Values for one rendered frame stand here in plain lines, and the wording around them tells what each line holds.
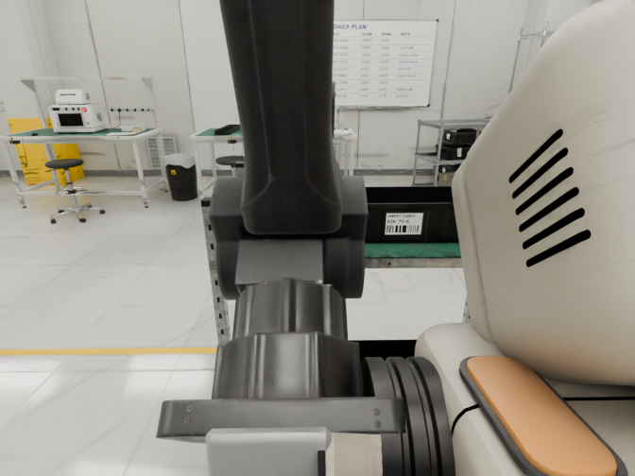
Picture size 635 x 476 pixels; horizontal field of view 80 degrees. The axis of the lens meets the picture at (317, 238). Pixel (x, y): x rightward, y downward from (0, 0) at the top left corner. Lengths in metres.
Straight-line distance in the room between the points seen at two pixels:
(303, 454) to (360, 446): 0.03
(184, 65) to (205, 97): 0.48
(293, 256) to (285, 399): 0.09
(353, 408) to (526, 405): 0.07
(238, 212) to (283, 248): 0.04
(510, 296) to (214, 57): 5.75
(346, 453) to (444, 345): 0.09
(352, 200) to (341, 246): 0.03
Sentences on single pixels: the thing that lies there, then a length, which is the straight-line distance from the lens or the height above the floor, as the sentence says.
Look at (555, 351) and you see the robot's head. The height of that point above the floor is 1.25.
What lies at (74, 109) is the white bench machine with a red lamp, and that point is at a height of 1.06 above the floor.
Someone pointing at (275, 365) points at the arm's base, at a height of 1.23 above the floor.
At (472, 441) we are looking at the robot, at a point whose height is 1.22.
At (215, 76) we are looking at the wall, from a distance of 5.87.
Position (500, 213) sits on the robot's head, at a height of 1.30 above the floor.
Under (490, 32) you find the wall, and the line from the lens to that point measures 6.23.
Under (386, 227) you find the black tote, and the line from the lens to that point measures 1.02.
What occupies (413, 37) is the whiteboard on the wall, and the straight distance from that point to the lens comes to 5.88.
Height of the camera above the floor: 1.36
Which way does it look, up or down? 23 degrees down
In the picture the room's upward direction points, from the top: straight up
